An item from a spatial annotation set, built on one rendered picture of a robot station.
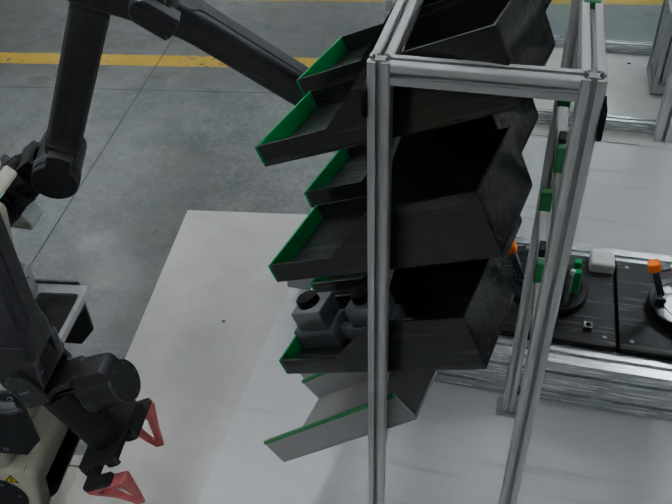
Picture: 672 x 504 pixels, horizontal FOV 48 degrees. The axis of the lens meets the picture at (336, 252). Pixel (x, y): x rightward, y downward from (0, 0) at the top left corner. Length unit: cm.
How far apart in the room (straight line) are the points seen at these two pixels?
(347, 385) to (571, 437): 42
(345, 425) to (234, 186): 252
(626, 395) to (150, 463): 82
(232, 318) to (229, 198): 187
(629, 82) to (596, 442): 136
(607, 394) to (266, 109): 295
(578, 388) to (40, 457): 96
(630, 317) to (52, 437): 108
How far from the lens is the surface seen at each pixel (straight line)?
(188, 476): 133
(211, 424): 139
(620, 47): 266
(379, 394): 90
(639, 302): 149
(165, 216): 335
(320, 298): 99
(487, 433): 137
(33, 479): 151
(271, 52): 119
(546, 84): 63
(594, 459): 137
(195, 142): 383
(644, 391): 141
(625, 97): 239
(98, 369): 101
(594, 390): 141
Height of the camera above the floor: 194
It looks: 39 degrees down
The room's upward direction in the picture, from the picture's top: 2 degrees counter-clockwise
